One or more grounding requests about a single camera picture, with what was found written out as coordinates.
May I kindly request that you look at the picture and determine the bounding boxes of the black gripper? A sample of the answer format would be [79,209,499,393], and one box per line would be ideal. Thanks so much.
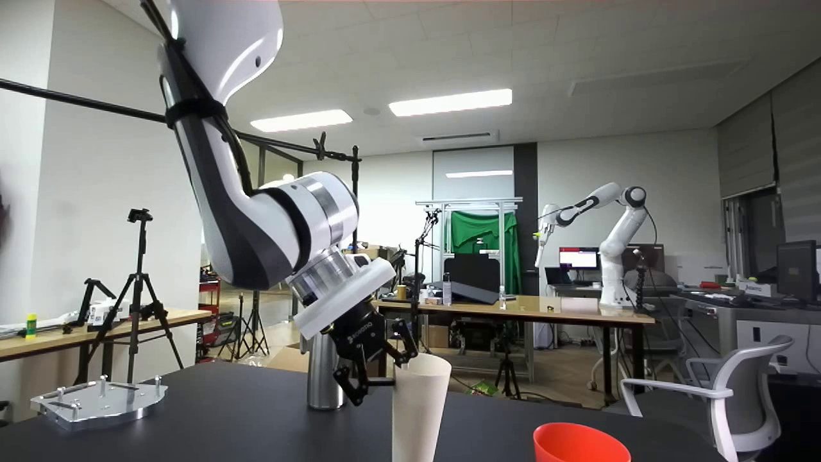
[326,294,425,407]

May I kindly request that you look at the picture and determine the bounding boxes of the white plastic cup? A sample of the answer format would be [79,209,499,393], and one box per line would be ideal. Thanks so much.
[390,352,454,462]

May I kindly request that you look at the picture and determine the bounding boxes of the stainless steel thermos jug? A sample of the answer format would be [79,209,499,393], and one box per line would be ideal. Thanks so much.
[305,329,350,410]

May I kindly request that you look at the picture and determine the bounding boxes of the white wrist mounting plate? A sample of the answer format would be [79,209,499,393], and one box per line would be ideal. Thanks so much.
[291,257,399,340]

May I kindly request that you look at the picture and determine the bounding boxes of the black desk monitor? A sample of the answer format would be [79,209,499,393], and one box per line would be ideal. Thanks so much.
[445,252,503,306]

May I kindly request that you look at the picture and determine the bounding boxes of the black folded tripod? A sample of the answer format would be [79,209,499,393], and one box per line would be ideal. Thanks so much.
[215,290,272,362]

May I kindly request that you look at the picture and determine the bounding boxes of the small black tripod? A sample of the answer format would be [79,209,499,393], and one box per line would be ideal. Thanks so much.
[493,344,523,399]

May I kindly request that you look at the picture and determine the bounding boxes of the green hanging cloth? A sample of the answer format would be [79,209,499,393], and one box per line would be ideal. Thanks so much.
[450,209,523,294]

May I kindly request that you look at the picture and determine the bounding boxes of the wooden desk black legs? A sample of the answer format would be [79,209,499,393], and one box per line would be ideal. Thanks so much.
[375,292,658,405]

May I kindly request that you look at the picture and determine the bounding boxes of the rectangular ceiling light panel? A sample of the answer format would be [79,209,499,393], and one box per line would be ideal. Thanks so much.
[389,86,516,121]
[249,108,355,135]

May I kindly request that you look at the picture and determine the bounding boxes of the clear acrylic plate with bolts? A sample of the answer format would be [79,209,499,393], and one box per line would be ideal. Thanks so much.
[32,374,172,434]

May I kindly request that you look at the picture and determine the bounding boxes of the long wooden bench table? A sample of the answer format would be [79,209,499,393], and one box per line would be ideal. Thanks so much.
[0,306,215,363]

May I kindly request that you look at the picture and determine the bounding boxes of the grey office desk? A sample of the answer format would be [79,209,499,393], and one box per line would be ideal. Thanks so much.
[684,290,821,379]

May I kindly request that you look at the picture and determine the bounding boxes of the white office chair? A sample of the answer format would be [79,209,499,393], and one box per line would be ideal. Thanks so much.
[618,340,793,462]

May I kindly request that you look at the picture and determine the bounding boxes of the black boom pole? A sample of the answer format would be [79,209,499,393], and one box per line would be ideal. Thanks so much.
[0,77,363,163]

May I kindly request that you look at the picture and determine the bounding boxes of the black computer monitor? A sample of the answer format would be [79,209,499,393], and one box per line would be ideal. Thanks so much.
[775,238,818,302]

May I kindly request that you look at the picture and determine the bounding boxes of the grey window blind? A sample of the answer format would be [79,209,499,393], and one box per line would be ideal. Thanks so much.
[717,58,821,245]

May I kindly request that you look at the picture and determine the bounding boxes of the thin black camera stand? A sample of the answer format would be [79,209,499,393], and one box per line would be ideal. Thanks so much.
[410,202,445,329]

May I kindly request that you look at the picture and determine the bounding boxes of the black tripod with camera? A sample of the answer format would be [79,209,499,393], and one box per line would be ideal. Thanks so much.
[76,204,187,385]

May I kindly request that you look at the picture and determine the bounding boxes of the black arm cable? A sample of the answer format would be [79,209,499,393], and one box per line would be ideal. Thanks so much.
[138,0,260,199]

